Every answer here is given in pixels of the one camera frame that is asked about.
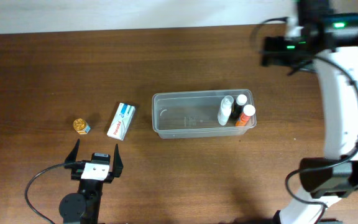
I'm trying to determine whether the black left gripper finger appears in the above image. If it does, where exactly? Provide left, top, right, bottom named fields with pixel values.
left=65, top=139, right=80, bottom=164
left=112, top=144, right=124, bottom=178

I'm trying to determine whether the white Panadol box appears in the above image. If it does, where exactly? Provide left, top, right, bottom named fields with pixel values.
left=107, top=103, right=136, bottom=141

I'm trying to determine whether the orange Redoxon tube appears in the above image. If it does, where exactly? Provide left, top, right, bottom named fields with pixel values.
left=235, top=105, right=256, bottom=126

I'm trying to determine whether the dark bottle white cap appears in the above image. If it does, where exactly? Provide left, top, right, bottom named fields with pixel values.
left=231, top=94, right=247, bottom=119

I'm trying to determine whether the white calamine lotion bottle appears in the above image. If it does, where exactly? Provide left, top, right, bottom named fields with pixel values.
left=218, top=95, right=234, bottom=126

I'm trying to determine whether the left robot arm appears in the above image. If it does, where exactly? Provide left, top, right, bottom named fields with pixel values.
left=59, top=141, right=124, bottom=224

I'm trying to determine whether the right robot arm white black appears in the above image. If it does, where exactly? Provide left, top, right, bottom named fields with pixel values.
left=261, top=1, right=358, bottom=223

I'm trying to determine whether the clear plastic container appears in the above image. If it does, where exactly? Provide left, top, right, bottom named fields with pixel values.
left=152, top=89, right=257, bottom=139

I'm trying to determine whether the gold lid balm jar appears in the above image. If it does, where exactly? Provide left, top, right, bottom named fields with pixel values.
left=73, top=118, right=91, bottom=134

